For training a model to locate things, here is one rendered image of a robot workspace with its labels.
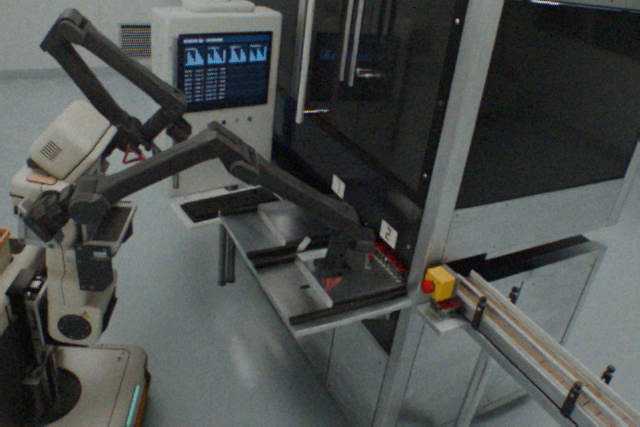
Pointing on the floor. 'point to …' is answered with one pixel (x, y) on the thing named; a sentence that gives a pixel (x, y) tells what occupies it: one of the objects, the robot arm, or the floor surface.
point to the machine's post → (448, 165)
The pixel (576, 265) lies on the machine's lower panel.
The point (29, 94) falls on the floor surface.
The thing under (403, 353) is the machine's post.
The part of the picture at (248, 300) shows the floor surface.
